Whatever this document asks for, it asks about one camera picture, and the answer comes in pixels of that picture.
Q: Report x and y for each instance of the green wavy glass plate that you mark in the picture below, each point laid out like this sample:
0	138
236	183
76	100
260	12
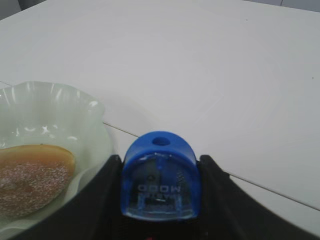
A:
34	113

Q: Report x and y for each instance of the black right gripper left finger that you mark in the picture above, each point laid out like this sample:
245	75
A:
90	215

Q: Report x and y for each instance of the sugared bread roll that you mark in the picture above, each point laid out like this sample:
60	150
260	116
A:
32	176

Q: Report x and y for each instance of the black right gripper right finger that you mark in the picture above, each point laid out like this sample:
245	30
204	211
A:
229	213

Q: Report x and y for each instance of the blue pencil sharpener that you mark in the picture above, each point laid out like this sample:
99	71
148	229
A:
160	180

